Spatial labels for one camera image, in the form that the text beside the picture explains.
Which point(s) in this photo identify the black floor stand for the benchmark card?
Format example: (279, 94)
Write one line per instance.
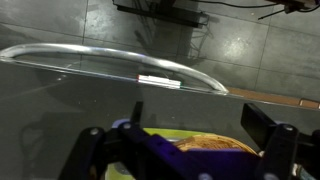
(160, 13)

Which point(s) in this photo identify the round wicker basket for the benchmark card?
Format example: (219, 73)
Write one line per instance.
(213, 143)

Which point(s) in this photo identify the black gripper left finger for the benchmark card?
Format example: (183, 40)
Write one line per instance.
(90, 153)

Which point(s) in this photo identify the white dishwasher sticker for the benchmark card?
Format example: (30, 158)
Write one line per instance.
(160, 81)

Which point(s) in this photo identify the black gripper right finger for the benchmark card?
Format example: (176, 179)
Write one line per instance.
(280, 146)

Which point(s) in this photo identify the yellow plastic container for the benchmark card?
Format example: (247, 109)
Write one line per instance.
(163, 133)

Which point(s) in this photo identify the wooden lower cabinet door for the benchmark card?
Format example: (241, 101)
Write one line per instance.
(266, 97)

